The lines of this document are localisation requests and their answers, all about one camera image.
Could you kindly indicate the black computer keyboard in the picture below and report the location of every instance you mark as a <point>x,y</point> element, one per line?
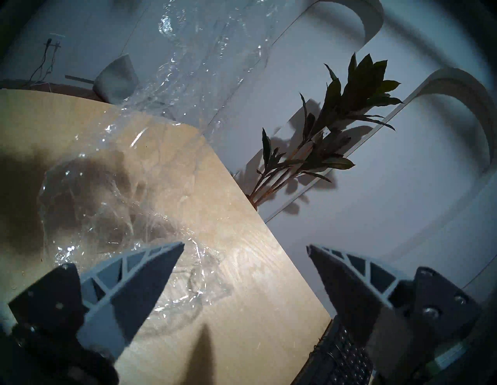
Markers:
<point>341,365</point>

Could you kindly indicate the tall potted leafy plant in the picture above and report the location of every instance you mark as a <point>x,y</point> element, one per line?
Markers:
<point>341,101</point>

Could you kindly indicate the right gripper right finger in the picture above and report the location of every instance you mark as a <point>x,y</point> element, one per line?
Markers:
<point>349,279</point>

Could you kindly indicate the grey bean bag cushion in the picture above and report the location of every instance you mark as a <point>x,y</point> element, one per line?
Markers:
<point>116,81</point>

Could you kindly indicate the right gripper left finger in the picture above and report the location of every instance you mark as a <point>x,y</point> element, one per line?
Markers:
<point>128,287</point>

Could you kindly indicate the clear plastic wrapping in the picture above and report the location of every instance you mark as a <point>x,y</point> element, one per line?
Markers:
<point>97,202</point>

